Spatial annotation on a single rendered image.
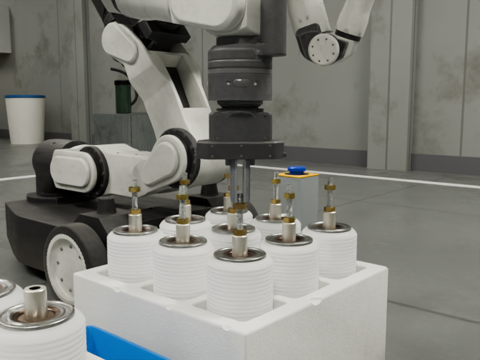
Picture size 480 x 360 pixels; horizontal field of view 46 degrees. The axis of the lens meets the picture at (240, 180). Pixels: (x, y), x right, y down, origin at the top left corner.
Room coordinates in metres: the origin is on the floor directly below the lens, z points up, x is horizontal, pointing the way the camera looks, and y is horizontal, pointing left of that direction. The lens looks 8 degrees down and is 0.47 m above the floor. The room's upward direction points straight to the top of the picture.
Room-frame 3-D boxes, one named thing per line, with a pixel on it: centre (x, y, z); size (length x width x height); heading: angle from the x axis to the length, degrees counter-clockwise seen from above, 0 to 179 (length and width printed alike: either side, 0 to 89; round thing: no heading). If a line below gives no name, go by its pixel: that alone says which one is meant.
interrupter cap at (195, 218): (1.02, 0.10, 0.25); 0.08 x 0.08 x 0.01
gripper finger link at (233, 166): (0.77, 0.01, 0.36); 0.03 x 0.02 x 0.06; 3
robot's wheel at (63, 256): (1.23, 0.37, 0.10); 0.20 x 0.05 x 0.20; 49
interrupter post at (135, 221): (0.93, 0.18, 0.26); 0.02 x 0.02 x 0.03
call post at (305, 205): (1.21, -0.12, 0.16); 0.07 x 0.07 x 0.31; 49
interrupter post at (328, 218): (0.95, -0.16, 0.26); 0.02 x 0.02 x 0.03
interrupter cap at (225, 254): (0.78, 0.00, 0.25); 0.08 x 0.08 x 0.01
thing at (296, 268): (0.86, -0.08, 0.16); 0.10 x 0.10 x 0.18
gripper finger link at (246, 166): (0.78, -0.01, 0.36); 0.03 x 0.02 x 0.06; 3
